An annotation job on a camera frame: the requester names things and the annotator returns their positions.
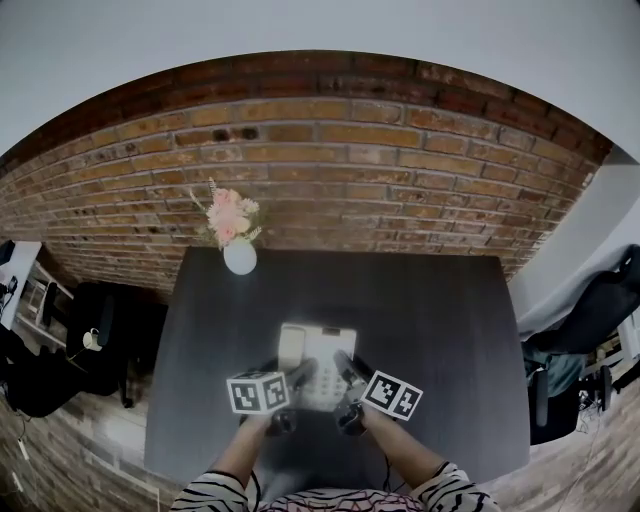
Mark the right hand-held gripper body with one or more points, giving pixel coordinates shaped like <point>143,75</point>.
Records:
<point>390,397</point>

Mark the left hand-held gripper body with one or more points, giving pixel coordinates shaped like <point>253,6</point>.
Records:
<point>257,392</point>

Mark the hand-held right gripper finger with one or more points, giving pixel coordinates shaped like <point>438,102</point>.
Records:
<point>342,365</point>
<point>361,374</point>

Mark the white desk telephone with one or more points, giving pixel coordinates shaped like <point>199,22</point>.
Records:
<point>330,355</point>

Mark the person's left forearm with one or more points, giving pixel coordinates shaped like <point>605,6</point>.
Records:
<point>242,450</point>

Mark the person's right forearm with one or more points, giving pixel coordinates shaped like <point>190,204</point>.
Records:
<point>400,450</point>

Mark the white vase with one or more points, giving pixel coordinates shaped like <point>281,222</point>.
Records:
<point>240,257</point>

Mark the striped shirt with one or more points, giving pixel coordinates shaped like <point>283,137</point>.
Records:
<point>325,500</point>

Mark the pink flower bouquet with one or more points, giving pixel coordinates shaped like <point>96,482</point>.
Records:
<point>227,215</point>

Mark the teal cloth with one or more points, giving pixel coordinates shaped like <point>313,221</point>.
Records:
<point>555,370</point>

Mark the white mug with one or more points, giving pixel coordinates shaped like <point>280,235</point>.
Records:
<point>91,339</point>

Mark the black mesh office chair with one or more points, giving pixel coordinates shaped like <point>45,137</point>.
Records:
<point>590,320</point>

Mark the white cabinet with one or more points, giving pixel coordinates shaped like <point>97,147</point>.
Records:
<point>622,345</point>

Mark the white power strip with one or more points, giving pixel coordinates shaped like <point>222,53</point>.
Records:
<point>22,447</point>

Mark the white desk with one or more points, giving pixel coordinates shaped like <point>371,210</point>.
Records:
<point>25,260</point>

